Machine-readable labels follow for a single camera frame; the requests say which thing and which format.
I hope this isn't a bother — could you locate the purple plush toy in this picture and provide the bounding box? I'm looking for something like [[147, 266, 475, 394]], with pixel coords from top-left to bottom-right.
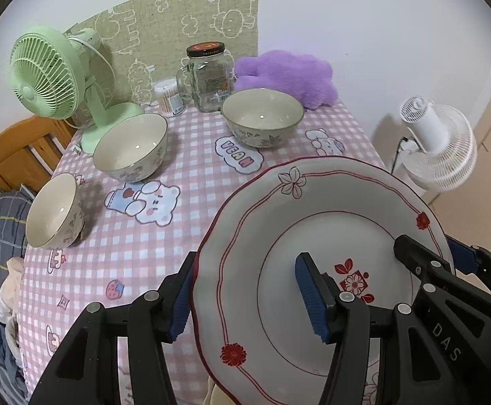
[[234, 50, 338, 110]]

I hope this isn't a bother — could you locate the round yellow floral plate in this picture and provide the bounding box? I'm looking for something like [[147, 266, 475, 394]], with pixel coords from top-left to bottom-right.
[[203, 378, 234, 405]]

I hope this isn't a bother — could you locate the green patterned wall mat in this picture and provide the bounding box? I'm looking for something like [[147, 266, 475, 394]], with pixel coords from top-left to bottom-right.
[[69, 0, 258, 104]]

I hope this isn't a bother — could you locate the white red-rimmed plate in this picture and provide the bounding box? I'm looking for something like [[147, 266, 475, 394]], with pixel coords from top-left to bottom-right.
[[191, 156, 453, 404]]

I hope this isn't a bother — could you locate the glass jar with lid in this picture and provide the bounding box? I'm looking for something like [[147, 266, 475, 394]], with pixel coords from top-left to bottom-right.
[[176, 41, 234, 112]]

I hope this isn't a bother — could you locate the floral ceramic bowl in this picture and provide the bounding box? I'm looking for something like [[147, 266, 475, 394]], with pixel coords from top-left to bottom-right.
[[26, 173, 84, 250], [93, 113, 169, 182], [221, 88, 305, 148]]

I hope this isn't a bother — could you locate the peach cloth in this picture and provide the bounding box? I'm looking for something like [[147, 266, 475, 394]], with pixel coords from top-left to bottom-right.
[[0, 257, 25, 315]]

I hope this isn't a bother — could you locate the grey plaid pillow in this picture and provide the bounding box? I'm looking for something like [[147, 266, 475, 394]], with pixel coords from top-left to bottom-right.
[[0, 185, 35, 268]]

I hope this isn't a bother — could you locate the white fan black cable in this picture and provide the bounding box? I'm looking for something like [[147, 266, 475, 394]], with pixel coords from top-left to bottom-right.
[[390, 136, 410, 174]]

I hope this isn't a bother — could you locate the pink checkered tablecloth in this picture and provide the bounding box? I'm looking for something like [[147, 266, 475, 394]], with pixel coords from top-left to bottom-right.
[[18, 103, 382, 389]]

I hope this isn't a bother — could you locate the green desk fan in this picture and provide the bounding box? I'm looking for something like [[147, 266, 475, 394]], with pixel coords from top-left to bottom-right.
[[9, 26, 144, 154]]

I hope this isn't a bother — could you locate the cotton swab container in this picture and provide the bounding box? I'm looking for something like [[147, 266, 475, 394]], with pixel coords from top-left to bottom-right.
[[152, 78, 186, 117]]

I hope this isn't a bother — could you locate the white floor fan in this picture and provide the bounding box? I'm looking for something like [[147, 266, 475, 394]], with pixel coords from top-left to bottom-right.
[[395, 96, 477, 193]]

